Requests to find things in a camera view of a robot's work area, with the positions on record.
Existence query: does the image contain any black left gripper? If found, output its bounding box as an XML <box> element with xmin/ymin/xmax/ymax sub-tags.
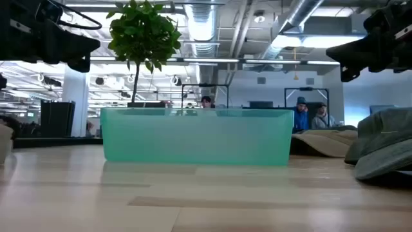
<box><xmin>22</xmin><ymin>0</ymin><xmax>101</xmax><ymax>73</ymax></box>

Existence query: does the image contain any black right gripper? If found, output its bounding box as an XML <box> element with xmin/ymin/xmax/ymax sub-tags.
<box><xmin>326</xmin><ymin>0</ymin><xmax>412</xmax><ymax>83</ymax></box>

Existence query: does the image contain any dark grey baseball cap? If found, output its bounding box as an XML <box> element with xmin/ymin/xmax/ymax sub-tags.
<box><xmin>344</xmin><ymin>107</ymin><xmax>412</xmax><ymax>181</ymax></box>

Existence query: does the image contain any green leafy small tree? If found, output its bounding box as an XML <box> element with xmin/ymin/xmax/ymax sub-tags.
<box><xmin>106</xmin><ymin>0</ymin><xmax>183</xmax><ymax>104</ymax></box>

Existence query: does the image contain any black cabinet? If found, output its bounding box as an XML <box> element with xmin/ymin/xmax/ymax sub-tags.
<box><xmin>40</xmin><ymin>100</ymin><xmax>77</xmax><ymax>138</ymax></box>

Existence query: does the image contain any person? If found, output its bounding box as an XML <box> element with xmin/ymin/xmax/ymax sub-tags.
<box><xmin>200</xmin><ymin>95</ymin><xmax>214</xmax><ymax>110</ymax></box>
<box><xmin>292</xmin><ymin>95</ymin><xmax>310</xmax><ymax>133</ymax></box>
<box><xmin>310</xmin><ymin>102</ymin><xmax>336</xmax><ymax>130</ymax></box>

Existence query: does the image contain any dark computer monitor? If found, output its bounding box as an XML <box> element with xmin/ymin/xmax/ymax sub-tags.
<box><xmin>249</xmin><ymin>101</ymin><xmax>274</xmax><ymax>109</ymax></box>

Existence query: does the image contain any translucent green plastic bin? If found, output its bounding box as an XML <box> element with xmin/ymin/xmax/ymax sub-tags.
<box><xmin>100</xmin><ymin>107</ymin><xmax>294</xmax><ymax>167</ymax></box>

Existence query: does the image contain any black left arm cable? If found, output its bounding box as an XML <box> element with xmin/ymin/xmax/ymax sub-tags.
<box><xmin>48</xmin><ymin>0</ymin><xmax>103</xmax><ymax>31</ymax></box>

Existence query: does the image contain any yellow hanging cord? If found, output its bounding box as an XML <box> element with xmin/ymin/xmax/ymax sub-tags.
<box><xmin>292</xmin><ymin>48</ymin><xmax>299</xmax><ymax>81</ymax></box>

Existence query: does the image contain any silver smooth ventilation duct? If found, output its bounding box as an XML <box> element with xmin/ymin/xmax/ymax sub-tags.
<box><xmin>257</xmin><ymin>0</ymin><xmax>324</xmax><ymax>62</ymax></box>

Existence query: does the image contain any black aluminium table frame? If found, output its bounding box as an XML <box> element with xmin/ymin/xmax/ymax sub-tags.
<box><xmin>12</xmin><ymin>137</ymin><xmax>104</xmax><ymax>149</ymax></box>

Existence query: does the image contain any silver corrugated ventilation duct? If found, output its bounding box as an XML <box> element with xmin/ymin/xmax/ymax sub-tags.
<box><xmin>183</xmin><ymin>0</ymin><xmax>220</xmax><ymax>85</ymax></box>

